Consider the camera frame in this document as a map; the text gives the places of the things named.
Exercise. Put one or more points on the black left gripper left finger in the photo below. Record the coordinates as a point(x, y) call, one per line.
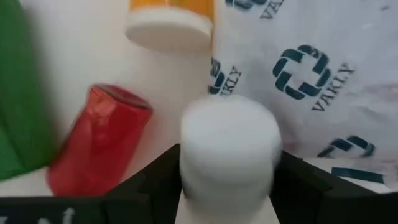
point(93, 211)

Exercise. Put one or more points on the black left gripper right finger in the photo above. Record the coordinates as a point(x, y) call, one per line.
point(326, 208)

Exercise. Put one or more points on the red-orange bottle white cap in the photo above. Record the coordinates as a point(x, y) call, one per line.
point(99, 146)

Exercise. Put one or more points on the white plastic bottle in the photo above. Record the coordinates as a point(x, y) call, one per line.
point(230, 146)

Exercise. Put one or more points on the green pouch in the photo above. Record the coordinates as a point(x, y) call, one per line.
point(21, 93)

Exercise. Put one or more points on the white printed packet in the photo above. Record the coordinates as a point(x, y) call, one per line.
point(311, 37)

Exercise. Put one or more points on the orange pill bottle white cap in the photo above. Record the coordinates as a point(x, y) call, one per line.
point(169, 28)

